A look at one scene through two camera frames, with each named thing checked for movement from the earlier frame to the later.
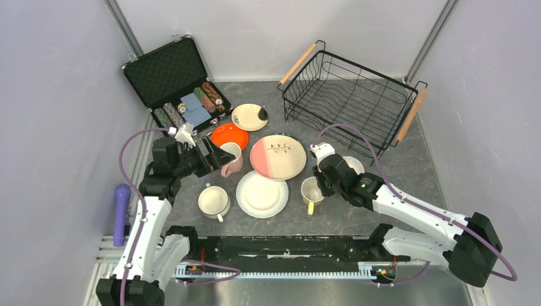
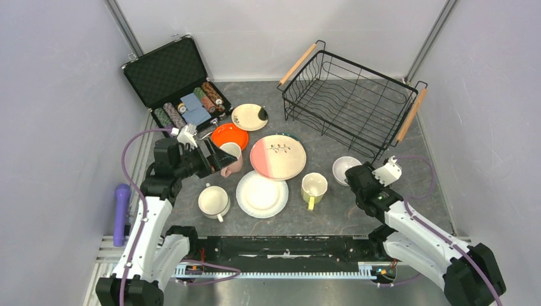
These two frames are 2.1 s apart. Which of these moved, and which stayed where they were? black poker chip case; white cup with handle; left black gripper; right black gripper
Moved: right black gripper
Stayed: left black gripper; black poker chip case; white cup with handle
